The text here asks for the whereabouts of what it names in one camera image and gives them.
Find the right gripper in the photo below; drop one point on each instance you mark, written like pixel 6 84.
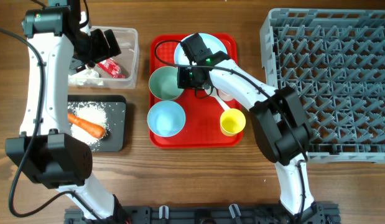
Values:
pixel 183 82

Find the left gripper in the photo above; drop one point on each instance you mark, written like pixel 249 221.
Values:
pixel 104 51

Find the mint green bowl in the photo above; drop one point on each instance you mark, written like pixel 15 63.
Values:
pixel 163 83

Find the red snack wrapper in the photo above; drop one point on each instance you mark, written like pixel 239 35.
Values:
pixel 112 68

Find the white napkin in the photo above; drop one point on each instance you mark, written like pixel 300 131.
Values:
pixel 85 77

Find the light blue bowl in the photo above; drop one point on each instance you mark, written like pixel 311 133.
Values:
pixel 166 118

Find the pile of white rice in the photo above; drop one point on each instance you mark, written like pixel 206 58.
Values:
pixel 90 111

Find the orange carrot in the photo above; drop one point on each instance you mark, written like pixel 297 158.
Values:
pixel 92 129

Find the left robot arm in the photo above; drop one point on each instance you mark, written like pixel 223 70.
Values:
pixel 59 41

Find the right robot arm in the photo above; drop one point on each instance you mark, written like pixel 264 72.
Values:
pixel 281 127

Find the clear plastic waste bin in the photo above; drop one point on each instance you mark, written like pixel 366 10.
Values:
pixel 128 59

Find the black food waste tray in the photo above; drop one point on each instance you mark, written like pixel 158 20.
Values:
pixel 115 108

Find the grey dishwasher rack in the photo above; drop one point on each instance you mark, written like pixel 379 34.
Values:
pixel 335 60

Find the red serving tray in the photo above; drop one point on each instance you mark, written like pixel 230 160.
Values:
pixel 202 127

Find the light blue plate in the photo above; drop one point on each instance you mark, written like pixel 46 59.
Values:
pixel 217 43

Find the pink plastic cup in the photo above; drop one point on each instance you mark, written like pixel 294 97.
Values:
pixel 224 96

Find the white plastic spoon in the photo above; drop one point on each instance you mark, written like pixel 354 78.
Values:
pixel 213 93

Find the yellow plastic cup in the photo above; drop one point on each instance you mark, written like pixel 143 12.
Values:
pixel 232 122

